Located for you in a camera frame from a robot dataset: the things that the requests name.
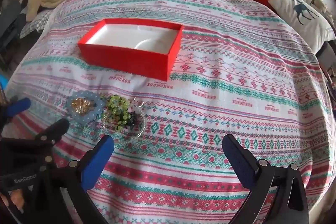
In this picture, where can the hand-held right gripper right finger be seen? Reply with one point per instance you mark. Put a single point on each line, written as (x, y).
(239, 158)

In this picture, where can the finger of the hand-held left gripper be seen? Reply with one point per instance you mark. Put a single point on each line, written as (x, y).
(18, 106)
(52, 130)

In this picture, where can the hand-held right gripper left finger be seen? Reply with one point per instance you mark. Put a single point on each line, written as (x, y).
(97, 158)

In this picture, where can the blue lace hair band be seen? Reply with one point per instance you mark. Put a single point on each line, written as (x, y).
(71, 108)

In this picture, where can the gold hair clip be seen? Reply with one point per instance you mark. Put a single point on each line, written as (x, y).
(82, 104)

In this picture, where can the black hair claw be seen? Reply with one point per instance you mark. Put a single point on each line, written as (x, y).
(132, 120)

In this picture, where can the red cardboard box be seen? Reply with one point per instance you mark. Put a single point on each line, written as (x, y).
(126, 58)

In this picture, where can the person's left hand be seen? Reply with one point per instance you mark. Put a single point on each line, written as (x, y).
(17, 196)

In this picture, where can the light blue plastic object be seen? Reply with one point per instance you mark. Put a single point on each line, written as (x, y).
(3, 81)

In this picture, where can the striped printed blanket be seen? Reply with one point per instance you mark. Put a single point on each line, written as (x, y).
(210, 108)

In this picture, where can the grey checked bedsheet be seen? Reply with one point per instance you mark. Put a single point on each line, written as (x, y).
(36, 22)

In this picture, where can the dark chair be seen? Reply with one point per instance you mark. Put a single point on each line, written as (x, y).
(10, 19)

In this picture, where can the white deer print pillow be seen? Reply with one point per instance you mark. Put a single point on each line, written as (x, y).
(302, 19)

